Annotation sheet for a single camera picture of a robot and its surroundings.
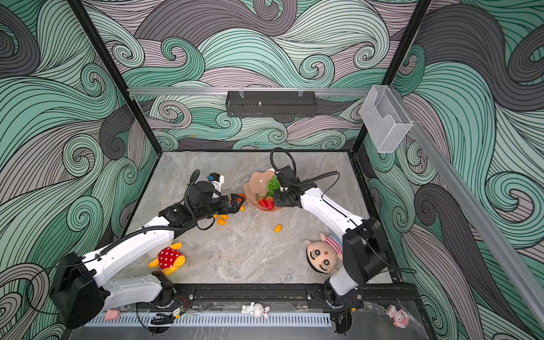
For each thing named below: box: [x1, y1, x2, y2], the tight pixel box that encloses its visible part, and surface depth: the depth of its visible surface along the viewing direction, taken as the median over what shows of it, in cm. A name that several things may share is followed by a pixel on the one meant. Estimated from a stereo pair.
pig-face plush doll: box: [303, 233, 343, 275], surface depth 77 cm
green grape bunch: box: [265, 174, 281, 197], surface depth 102 cm
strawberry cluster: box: [257, 196, 275, 211], surface depth 96 cm
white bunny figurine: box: [240, 301, 271, 319], surface depth 70 cm
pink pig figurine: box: [385, 303, 411, 329], surface depth 68 cm
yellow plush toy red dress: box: [148, 242, 187, 277], surface depth 79 cm
